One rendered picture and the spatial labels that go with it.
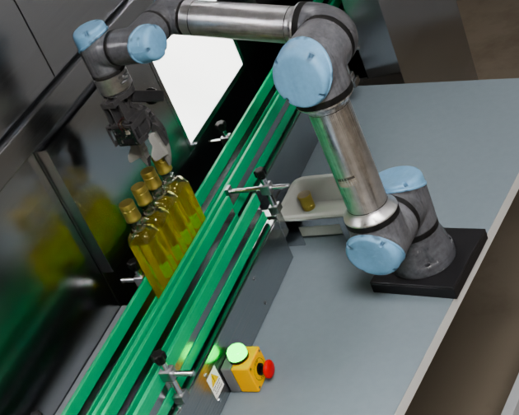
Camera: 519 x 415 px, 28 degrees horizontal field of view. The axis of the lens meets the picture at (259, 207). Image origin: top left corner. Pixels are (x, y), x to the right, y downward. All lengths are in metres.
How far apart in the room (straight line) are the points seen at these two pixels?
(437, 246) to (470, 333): 1.05
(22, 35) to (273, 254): 0.76
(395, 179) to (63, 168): 0.71
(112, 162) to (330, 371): 0.69
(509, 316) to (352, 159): 1.42
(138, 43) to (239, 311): 0.63
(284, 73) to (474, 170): 0.84
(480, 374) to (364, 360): 1.01
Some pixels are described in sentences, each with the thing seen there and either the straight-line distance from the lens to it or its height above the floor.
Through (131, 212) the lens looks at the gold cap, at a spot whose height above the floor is 1.14.
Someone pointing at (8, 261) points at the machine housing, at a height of 1.21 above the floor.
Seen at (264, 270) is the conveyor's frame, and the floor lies 0.83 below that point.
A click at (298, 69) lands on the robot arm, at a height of 1.39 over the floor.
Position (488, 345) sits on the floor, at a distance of 3.24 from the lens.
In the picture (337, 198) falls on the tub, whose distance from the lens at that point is 2.65.
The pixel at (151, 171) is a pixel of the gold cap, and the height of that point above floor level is 1.16.
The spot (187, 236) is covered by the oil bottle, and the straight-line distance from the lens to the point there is 2.36.
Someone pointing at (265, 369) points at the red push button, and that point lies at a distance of 2.19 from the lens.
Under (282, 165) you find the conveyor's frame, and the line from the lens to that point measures 2.74.
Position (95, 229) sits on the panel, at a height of 1.09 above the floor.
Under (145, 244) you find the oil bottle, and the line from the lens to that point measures 2.23.
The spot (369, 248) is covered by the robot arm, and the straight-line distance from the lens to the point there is 2.09.
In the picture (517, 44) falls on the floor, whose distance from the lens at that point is 4.76.
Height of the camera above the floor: 2.20
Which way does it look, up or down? 31 degrees down
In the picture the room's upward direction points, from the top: 24 degrees counter-clockwise
